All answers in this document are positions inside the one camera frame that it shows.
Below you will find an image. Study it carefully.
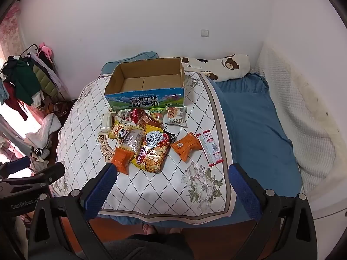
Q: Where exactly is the diamond floral printed mat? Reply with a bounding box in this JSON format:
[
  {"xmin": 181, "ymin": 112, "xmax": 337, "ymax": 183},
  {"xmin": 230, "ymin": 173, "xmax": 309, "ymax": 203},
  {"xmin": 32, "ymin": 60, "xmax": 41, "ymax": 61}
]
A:
[{"xmin": 51, "ymin": 71, "xmax": 237, "ymax": 219}]

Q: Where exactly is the blue bed sheet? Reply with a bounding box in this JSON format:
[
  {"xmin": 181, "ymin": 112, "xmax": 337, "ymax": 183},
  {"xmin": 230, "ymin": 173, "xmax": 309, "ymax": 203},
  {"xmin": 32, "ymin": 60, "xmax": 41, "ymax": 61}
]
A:
[{"xmin": 99, "ymin": 51, "xmax": 303, "ymax": 227}]

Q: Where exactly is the small white red packet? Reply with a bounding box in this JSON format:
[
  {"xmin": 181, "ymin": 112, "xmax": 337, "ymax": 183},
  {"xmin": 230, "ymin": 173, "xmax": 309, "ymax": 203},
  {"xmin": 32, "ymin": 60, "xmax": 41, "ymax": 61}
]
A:
[{"xmin": 116, "ymin": 109, "xmax": 133, "ymax": 124}]

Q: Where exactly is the white chip cookie packet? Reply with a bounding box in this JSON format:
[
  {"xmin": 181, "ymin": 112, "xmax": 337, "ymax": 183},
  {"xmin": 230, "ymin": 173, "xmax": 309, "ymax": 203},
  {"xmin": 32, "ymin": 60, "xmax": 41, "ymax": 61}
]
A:
[{"xmin": 165, "ymin": 106, "xmax": 188, "ymax": 128}]

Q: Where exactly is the black clothes rack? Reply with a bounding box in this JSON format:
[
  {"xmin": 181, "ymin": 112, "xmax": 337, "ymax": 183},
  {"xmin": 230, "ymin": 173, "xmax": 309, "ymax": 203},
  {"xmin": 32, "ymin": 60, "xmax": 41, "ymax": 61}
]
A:
[{"xmin": 22, "ymin": 44, "xmax": 67, "ymax": 101}]

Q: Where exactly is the teal white sachet strip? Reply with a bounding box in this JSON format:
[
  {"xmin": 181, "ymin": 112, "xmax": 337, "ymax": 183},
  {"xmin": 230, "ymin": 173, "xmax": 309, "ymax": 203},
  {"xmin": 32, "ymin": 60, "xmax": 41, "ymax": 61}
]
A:
[{"xmin": 195, "ymin": 133, "xmax": 215, "ymax": 167}]

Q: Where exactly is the red white sachet strip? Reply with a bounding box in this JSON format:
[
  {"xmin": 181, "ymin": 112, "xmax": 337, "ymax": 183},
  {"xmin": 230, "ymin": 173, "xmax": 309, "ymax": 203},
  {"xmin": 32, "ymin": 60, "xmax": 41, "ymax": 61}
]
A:
[{"xmin": 202, "ymin": 130, "xmax": 224, "ymax": 166}]

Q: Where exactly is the orange snack packet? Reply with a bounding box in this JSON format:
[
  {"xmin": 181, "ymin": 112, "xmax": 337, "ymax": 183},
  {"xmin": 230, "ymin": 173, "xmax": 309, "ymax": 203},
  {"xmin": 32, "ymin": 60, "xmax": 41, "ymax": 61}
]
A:
[
  {"xmin": 170, "ymin": 132, "xmax": 203, "ymax": 163},
  {"xmin": 112, "ymin": 146, "xmax": 136, "ymax": 175}
]

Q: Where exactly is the yellow round biscuit packet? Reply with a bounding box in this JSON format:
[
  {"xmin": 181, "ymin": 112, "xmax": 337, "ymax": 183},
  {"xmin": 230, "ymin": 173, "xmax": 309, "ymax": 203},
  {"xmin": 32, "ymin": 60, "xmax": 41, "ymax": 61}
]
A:
[{"xmin": 140, "ymin": 113, "xmax": 165, "ymax": 130}]

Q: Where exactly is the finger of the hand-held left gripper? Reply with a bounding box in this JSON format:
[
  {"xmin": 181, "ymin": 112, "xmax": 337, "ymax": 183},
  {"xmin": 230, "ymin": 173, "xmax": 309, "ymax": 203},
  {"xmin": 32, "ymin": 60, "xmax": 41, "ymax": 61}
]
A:
[
  {"xmin": 0, "ymin": 162, "xmax": 65, "ymax": 188},
  {"xmin": 0, "ymin": 156, "xmax": 31, "ymax": 179}
]

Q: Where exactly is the bear print pillow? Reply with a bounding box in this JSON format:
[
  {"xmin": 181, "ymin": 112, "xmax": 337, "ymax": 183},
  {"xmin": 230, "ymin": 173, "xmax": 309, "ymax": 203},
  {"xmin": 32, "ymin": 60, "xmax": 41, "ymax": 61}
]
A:
[{"xmin": 180, "ymin": 54, "xmax": 250, "ymax": 82}]

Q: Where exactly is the white cream snack packet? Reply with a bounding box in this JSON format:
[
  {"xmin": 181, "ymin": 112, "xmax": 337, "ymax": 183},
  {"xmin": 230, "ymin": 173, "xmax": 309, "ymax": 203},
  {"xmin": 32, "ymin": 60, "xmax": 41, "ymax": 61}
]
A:
[{"xmin": 98, "ymin": 112, "xmax": 118, "ymax": 135}]

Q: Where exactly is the printed cardboard box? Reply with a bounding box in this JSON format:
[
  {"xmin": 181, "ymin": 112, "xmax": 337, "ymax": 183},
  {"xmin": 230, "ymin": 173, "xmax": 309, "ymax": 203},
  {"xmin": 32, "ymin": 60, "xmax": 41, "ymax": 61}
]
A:
[{"xmin": 104, "ymin": 57, "xmax": 186, "ymax": 111}]

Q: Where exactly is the green jacket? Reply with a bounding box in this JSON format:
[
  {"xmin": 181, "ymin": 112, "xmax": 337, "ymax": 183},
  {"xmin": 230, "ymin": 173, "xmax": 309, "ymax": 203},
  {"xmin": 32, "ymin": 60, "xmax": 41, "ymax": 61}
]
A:
[{"xmin": 10, "ymin": 58, "xmax": 42, "ymax": 106}]

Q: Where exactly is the yellow panda snack packet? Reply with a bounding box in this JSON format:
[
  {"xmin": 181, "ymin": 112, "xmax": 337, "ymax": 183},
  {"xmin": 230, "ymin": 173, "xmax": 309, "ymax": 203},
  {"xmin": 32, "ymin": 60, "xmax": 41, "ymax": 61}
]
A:
[{"xmin": 108, "ymin": 121, "xmax": 133, "ymax": 141}]

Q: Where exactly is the dark red garment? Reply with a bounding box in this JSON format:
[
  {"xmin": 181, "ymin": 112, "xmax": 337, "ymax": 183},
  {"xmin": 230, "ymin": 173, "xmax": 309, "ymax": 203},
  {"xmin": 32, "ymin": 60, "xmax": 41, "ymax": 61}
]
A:
[{"xmin": 2, "ymin": 82, "xmax": 28, "ymax": 120}]

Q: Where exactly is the light blue folded cloth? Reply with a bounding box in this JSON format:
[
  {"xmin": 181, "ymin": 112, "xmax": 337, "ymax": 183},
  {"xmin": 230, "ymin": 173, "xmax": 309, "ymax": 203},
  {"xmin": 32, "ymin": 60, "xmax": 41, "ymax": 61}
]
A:
[{"xmin": 101, "ymin": 51, "xmax": 158, "ymax": 77}]

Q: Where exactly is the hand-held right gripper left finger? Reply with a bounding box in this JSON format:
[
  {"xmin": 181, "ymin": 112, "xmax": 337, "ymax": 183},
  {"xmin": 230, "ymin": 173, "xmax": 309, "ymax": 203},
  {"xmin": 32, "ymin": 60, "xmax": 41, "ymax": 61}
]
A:
[{"xmin": 28, "ymin": 162, "xmax": 118, "ymax": 260}]

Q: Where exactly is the green candy ball packet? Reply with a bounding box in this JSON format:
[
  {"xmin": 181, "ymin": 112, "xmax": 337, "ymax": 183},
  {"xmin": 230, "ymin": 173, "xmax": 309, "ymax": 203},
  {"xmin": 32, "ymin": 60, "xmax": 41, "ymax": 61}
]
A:
[{"xmin": 149, "ymin": 107, "xmax": 167, "ymax": 121}]

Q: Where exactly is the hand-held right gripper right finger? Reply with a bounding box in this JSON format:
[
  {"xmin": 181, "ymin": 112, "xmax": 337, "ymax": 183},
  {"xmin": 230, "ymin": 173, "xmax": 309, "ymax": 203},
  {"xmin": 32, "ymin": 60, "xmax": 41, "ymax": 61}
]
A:
[{"xmin": 228, "ymin": 163, "xmax": 318, "ymax": 260}]

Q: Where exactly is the white quilted blanket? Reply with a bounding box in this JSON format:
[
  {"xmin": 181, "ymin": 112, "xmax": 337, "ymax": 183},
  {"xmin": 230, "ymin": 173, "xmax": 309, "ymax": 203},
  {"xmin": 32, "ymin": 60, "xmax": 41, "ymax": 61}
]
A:
[{"xmin": 249, "ymin": 43, "xmax": 340, "ymax": 218}]

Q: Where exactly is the beige clear bread packet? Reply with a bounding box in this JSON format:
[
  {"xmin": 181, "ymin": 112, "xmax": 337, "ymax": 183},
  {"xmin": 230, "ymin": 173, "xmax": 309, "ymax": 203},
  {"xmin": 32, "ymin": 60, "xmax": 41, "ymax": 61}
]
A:
[{"xmin": 119, "ymin": 126, "xmax": 146, "ymax": 153}]

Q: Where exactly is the instant noodle packet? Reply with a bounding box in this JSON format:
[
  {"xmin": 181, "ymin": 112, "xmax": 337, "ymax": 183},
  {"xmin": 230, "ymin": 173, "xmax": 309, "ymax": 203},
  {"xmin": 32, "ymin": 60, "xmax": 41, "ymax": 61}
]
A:
[{"xmin": 131, "ymin": 129, "xmax": 177, "ymax": 174}]

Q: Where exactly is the pink floral curtain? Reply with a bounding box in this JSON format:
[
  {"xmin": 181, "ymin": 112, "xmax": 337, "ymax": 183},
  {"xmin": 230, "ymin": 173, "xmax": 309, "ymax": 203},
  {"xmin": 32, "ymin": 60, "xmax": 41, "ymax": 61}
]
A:
[{"xmin": 0, "ymin": 2, "xmax": 28, "ymax": 61}]

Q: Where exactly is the pink plush toy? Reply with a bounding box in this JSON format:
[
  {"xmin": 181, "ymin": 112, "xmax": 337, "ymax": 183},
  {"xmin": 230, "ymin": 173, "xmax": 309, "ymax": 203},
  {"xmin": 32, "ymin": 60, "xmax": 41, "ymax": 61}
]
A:
[{"xmin": 38, "ymin": 42, "xmax": 54, "ymax": 60}]

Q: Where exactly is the white clothes pile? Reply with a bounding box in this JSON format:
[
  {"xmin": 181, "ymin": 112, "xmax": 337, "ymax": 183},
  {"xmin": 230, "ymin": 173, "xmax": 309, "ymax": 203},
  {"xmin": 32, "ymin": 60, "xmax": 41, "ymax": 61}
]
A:
[{"xmin": 25, "ymin": 113, "xmax": 63, "ymax": 150}]

